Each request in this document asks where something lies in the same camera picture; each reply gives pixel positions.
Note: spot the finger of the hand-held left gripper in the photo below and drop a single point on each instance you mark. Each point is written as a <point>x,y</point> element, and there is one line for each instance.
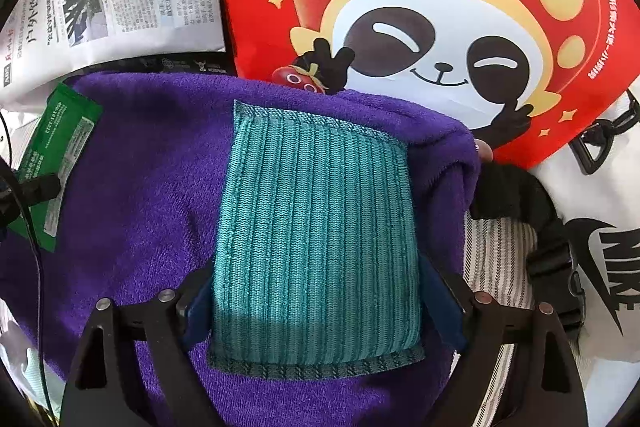
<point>37,189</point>

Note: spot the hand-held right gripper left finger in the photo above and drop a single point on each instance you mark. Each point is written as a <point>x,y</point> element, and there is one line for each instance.
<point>197,313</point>

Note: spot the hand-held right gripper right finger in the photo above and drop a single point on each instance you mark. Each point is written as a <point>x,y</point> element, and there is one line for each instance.
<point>445,307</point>

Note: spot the green tissue packet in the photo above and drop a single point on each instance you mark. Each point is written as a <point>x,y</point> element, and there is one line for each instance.
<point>65,132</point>

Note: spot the teal knitted cloth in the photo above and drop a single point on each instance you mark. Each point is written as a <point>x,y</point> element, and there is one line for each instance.
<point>315,232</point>

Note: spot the purple towel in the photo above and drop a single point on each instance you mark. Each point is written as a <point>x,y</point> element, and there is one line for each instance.
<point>140,167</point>

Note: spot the white bag with black logo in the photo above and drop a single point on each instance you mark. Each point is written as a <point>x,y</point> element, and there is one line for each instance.
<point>600,197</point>

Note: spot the black metal clasp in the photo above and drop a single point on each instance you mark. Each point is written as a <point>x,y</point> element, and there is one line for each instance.
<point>590,142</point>

